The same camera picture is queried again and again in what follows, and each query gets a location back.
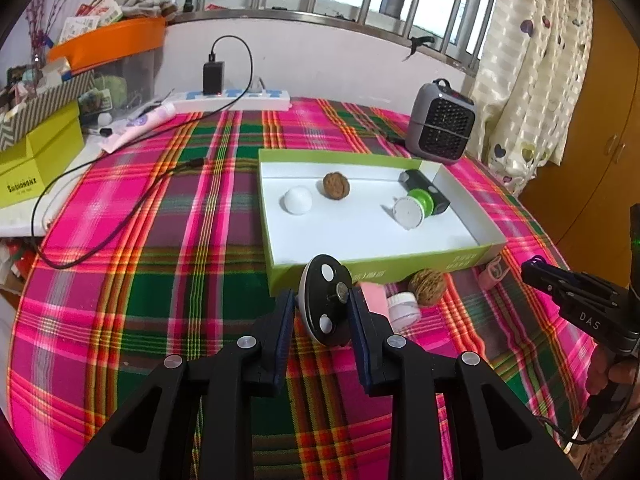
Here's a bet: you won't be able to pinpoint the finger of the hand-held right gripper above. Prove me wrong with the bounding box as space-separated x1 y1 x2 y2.
521 256 628 311

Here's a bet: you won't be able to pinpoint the large pink clip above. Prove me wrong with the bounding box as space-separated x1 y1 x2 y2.
357 281 391 318

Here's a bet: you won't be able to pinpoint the clear bin orange lid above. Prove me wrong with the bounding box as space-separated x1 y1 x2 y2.
47 16 168 111

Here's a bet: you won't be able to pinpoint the grey striped box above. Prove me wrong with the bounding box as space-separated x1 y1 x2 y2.
0 69 96 152

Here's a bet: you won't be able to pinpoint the yellow-green cardboard box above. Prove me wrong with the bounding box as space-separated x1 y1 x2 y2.
0 100 86 210

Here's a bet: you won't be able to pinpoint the green cardboard box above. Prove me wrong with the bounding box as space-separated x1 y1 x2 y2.
257 148 507 297

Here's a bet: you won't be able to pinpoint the black charger adapter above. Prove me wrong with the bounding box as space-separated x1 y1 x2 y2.
202 50 226 96

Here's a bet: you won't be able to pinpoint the white ball gadget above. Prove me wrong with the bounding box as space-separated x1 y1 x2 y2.
281 186 313 217

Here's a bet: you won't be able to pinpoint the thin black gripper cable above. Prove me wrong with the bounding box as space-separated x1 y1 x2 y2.
532 412 591 453

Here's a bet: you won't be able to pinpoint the white power strip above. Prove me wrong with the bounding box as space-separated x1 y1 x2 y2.
170 87 292 113

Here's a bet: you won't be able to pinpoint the small pink clip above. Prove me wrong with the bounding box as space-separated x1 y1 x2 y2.
476 255 507 290

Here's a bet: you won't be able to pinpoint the black oval disc white dots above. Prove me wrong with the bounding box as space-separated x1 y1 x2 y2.
298 254 353 347

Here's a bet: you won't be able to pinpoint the cream heart print curtain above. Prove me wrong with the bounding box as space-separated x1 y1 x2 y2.
470 0 598 196

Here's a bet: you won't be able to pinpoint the purple flower branches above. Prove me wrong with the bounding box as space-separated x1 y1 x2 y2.
22 0 96 61

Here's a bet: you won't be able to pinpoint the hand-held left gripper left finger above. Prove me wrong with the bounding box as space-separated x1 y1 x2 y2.
60 289 297 480

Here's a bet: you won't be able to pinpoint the grey small fan heater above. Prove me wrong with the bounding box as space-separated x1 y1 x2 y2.
405 78 477 163

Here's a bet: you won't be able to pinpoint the black charger cable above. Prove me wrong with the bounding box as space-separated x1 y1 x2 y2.
31 35 254 267

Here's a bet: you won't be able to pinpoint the green white round gadget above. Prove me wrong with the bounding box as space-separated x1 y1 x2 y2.
391 189 436 231

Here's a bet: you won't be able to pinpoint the metal window grille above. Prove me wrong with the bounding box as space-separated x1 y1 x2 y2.
160 0 501 78

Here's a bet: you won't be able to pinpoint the black clear perfume bottle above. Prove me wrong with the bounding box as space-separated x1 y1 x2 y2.
398 170 450 216

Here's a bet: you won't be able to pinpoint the white round jar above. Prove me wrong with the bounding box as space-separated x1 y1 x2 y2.
386 292 422 333

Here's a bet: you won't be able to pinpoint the brown walnut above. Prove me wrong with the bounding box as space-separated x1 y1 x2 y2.
322 172 348 200
407 269 447 307

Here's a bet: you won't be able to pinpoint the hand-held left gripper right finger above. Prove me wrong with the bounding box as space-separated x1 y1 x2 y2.
347 287 583 480

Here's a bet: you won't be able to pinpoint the grey gloves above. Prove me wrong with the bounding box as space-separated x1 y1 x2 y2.
120 0 178 23

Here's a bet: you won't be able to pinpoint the wooden cabinet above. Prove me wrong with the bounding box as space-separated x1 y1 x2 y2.
520 0 640 291

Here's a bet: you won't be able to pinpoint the pile of paper packets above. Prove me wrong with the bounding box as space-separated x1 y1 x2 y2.
59 2 125 46

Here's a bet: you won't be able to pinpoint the pink white tube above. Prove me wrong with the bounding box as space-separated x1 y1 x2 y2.
97 101 177 155

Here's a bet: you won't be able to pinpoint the black clip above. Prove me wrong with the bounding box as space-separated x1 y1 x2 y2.
402 36 436 63

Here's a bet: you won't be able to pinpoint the person's right hand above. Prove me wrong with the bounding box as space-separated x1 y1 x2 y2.
590 347 640 396

